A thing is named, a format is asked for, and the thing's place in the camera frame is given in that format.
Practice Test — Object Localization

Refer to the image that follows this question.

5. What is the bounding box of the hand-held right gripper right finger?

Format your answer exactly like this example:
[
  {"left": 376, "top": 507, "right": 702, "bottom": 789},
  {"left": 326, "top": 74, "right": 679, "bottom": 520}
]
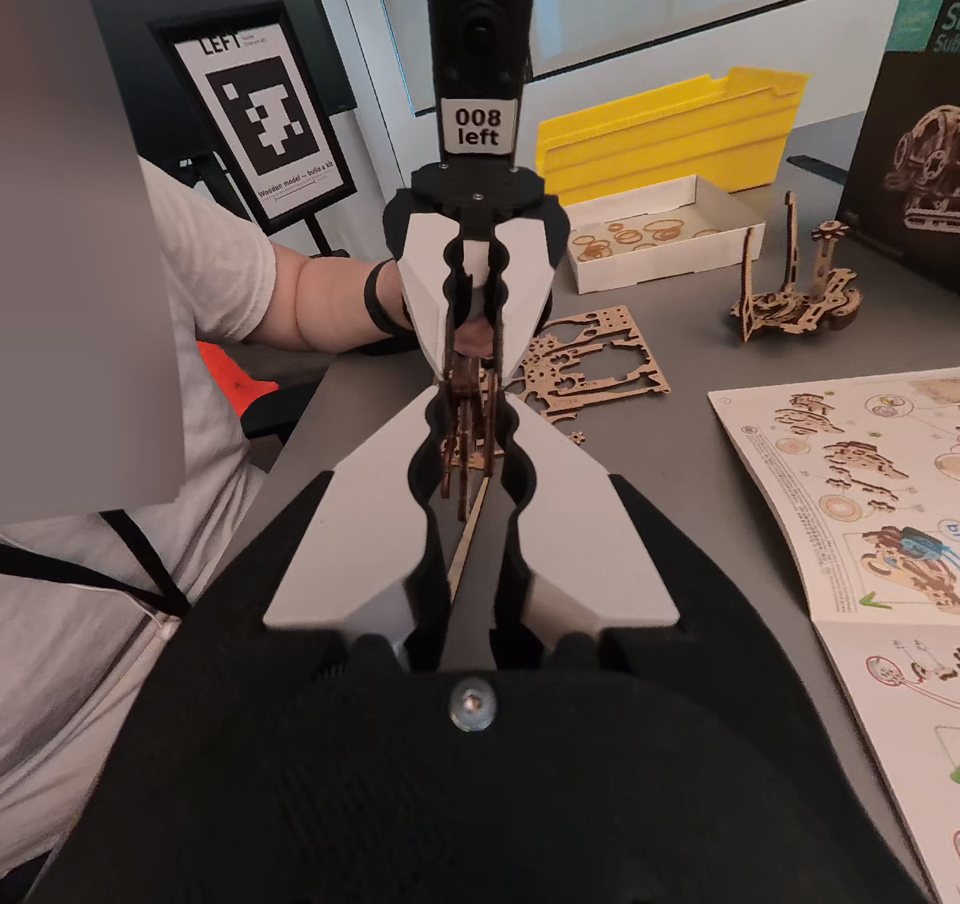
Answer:
[{"left": 495, "top": 394, "right": 680, "bottom": 668}]

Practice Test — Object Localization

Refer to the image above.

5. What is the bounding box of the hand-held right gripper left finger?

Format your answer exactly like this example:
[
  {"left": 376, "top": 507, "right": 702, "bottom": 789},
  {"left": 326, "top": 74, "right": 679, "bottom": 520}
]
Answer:
[{"left": 262, "top": 386, "right": 455, "bottom": 668}]

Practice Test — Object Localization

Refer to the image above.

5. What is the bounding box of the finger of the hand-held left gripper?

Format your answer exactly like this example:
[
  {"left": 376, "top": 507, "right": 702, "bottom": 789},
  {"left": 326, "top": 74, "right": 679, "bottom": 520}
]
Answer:
[
  {"left": 480, "top": 215, "right": 560, "bottom": 386},
  {"left": 396, "top": 212, "right": 470, "bottom": 383}
]

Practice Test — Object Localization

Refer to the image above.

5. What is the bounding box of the small wooden gear assembly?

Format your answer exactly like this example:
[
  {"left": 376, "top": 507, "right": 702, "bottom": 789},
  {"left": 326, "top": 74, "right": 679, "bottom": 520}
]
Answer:
[{"left": 438, "top": 352, "right": 502, "bottom": 522}]

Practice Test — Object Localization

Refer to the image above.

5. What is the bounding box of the person's left forearm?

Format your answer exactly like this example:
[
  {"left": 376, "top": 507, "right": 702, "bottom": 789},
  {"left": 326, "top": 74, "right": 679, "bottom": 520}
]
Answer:
[{"left": 247, "top": 240, "right": 414, "bottom": 353}]

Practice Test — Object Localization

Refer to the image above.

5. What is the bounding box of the laser-cut wooden parts sheet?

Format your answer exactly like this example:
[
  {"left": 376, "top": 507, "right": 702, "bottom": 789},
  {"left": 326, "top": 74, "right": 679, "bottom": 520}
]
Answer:
[{"left": 504, "top": 306, "right": 672, "bottom": 425}]

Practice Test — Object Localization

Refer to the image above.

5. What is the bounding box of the partly built wooden model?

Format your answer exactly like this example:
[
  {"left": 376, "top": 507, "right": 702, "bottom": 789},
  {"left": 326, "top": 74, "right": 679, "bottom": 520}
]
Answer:
[{"left": 729, "top": 190, "right": 864, "bottom": 344}]

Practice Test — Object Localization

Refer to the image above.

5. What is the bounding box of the black model kit box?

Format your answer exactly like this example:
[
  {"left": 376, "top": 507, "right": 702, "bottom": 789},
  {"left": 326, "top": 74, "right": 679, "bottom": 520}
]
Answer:
[{"left": 834, "top": 0, "right": 960, "bottom": 293}]

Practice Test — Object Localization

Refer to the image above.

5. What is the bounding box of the person's left hand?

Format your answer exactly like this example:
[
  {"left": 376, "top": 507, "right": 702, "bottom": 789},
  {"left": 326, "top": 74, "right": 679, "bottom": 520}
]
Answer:
[{"left": 453, "top": 274, "right": 502, "bottom": 359}]

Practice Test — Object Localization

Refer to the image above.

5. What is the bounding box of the black sign stand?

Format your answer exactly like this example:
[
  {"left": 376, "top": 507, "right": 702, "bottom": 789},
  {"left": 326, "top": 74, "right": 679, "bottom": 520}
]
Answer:
[{"left": 161, "top": 146, "right": 350, "bottom": 260}]

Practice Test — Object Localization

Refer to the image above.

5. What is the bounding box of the white cardboard tray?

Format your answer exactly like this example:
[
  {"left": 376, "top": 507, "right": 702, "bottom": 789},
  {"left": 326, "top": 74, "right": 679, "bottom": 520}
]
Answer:
[{"left": 558, "top": 175, "right": 768, "bottom": 296}]

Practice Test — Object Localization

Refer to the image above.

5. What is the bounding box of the thin wooden stick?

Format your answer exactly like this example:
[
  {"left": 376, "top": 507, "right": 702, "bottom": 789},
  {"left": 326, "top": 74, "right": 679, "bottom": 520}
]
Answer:
[{"left": 447, "top": 475, "right": 492, "bottom": 601}]

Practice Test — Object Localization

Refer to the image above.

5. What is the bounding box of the pile of rubber bands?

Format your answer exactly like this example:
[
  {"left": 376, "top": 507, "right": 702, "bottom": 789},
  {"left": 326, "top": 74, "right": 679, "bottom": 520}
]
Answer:
[{"left": 571, "top": 219, "right": 721, "bottom": 260}]

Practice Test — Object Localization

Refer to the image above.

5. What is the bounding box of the yellow plastic bin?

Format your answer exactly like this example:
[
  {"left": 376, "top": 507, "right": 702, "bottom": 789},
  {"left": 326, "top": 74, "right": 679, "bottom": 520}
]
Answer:
[{"left": 534, "top": 66, "right": 813, "bottom": 207}]

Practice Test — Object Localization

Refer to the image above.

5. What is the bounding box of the orange cloth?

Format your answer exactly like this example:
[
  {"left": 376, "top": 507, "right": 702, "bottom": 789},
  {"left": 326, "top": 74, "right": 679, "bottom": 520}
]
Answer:
[{"left": 196, "top": 341, "right": 280, "bottom": 419}]

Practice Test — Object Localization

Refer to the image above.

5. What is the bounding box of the open instruction booklet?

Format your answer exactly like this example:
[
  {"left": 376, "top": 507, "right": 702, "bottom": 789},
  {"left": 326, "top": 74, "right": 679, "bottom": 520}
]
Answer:
[{"left": 708, "top": 367, "right": 960, "bottom": 904}]

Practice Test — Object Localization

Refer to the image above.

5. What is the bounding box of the framed marker sign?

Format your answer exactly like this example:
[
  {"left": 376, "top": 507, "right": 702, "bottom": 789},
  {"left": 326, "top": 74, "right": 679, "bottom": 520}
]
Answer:
[{"left": 147, "top": 1, "right": 358, "bottom": 237}]

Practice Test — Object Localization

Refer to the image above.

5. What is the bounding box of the black wrist strap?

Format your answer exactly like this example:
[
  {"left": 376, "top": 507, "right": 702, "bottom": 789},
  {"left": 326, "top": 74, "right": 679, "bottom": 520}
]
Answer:
[{"left": 363, "top": 259, "right": 417, "bottom": 338}]

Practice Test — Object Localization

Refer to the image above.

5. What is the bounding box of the black lanyard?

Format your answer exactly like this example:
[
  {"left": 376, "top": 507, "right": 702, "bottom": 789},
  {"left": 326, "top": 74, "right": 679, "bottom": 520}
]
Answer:
[{"left": 0, "top": 510, "right": 192, "bottom": 620}]

